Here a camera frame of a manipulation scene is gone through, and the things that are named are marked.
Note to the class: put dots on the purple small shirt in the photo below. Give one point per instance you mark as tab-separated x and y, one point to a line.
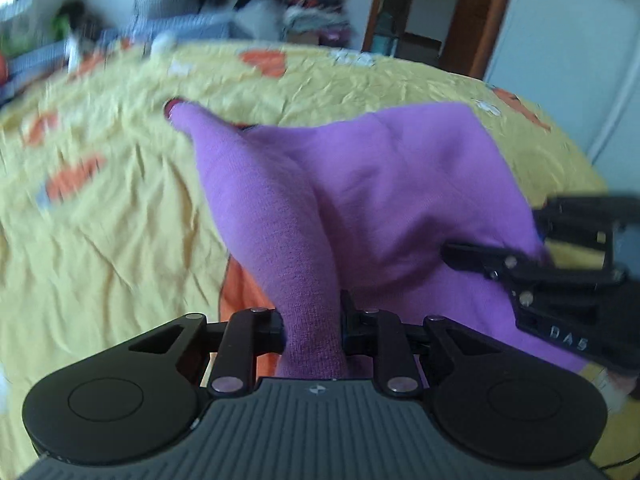
375	185

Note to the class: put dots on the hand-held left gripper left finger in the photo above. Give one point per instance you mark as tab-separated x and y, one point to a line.
275	332

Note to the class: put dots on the brown wooden door frame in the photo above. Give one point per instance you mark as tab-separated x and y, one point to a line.
480	20

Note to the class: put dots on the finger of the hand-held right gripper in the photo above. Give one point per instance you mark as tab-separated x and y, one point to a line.
475	254
575	207

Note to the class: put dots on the green stool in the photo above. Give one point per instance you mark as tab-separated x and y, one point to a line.
62	22

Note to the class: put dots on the white wardrobe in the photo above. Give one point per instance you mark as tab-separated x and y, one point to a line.
565	50

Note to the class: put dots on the pile of folded clothes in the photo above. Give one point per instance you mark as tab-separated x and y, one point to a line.
310	15

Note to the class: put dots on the yellow orange-print blanket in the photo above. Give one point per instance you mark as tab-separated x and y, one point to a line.
100	240

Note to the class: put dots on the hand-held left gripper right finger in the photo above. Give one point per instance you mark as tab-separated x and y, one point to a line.
350	330

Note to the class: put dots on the white plush ball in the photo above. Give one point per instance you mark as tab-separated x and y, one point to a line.
164	44

